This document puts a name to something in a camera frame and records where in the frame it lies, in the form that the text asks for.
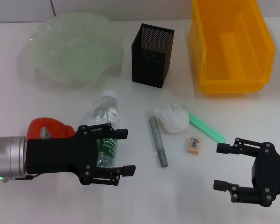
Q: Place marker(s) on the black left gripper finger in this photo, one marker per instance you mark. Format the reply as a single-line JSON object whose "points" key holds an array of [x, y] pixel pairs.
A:
{"points": [[107, 130], [112, 173]]}

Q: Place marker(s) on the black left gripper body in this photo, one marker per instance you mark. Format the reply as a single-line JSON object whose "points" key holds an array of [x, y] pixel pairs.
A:
{"points": [[56, 155]]}

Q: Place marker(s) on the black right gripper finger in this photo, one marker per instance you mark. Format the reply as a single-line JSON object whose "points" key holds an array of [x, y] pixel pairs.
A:
{"points": [[242, 147], [240, 192]]}

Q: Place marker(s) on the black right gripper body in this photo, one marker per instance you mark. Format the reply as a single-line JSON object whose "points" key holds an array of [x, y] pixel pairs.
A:
{"points": [[270, 177]]}

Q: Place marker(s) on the clear green-label water bottle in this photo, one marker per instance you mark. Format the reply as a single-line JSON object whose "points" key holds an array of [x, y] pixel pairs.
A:
{"points": [[105, 112]]}

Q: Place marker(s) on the red-orange fruit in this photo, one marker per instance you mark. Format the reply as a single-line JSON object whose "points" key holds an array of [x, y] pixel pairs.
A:
{"points": [[59, 127]]}

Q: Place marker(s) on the mint green pen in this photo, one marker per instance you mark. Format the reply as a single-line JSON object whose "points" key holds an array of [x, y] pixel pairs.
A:
{"points": [[205, 127]]}

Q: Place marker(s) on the white paper ball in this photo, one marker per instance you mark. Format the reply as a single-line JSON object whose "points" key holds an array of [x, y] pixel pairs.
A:
{"points": [[173, 119]]}

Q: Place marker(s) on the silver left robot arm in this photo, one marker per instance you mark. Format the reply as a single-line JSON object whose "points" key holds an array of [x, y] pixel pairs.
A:
{"points": [[7, 158]]}

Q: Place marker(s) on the beige eraser with barcode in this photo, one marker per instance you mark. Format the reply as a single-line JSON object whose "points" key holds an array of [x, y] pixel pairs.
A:
{"points": [[193, 145]]}

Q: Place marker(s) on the grey pen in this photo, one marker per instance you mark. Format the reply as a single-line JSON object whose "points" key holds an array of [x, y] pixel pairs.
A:
{"points": [[156, 140]]}

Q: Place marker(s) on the black mesh pen holder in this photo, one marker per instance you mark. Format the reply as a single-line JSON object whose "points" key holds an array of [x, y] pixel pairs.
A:
{"points": [[149, 70]]}

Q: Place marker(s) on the pale green glass fruit plate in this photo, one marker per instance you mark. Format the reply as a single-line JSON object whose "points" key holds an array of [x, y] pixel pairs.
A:
{"points": [[72, 58]]}

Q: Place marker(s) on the yellow plastic storage bin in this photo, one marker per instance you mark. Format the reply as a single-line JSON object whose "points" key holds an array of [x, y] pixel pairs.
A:
{"points": [[235, 46]]}

